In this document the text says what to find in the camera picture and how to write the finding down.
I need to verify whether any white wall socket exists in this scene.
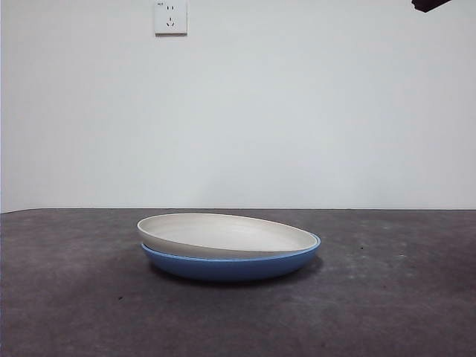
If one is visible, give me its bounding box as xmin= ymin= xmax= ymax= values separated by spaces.
xmin=154 ymin=0 xmax=188 ymax=37

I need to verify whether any blue round plate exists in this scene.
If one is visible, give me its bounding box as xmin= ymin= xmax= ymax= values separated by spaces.
xmin=141 ymin=233 xmax=322 ymax=282

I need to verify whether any white round plate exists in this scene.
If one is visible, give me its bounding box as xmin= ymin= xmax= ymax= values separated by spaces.
xmin=135 ymin=212 xmax=317 ymax=258

